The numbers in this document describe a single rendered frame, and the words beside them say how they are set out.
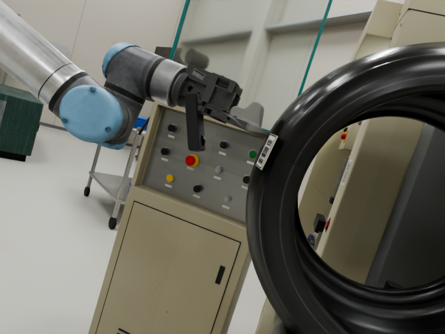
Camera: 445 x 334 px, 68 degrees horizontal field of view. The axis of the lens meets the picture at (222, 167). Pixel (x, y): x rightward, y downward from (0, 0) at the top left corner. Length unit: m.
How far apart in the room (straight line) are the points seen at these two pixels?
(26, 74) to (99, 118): 0.13
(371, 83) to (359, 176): 0.43
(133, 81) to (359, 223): 0.66
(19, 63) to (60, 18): 9.07
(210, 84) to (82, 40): 9.09
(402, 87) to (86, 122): 0.48
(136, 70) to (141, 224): 0.84
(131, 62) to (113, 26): 9.17
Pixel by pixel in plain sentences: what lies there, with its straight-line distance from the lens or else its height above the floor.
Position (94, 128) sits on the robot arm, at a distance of 0.58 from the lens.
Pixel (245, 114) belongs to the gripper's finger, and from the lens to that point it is 0.65.
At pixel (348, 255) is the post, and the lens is 0.97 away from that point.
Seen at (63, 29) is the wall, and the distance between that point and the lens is 9.67.
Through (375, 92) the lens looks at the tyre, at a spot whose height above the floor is 1.35.
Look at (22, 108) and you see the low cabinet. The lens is 5.19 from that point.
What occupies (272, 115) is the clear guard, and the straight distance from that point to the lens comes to 1.28.
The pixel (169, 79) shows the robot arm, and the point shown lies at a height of 1.29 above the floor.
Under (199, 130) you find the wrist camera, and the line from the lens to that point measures 0.67.
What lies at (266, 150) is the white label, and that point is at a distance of 0.55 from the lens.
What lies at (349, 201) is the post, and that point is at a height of 1.15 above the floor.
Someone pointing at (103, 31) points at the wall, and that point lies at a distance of 9.82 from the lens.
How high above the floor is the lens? 1.22
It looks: 6 degrees down
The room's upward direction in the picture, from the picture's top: 18 degrees clockwise
